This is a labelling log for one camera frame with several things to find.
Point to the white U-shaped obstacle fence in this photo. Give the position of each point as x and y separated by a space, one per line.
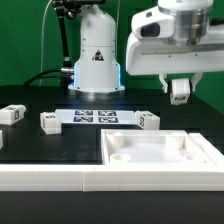
68 162

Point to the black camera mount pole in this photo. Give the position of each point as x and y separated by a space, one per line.
69 9

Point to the white sheet with AprilTags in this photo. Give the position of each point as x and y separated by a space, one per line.
78 116

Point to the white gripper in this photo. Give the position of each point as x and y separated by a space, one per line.
151 56

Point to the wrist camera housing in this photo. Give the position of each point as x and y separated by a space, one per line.
151 23

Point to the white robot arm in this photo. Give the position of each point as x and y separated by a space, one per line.
176 40

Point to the white square tabletop part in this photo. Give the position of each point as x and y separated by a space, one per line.
145 147

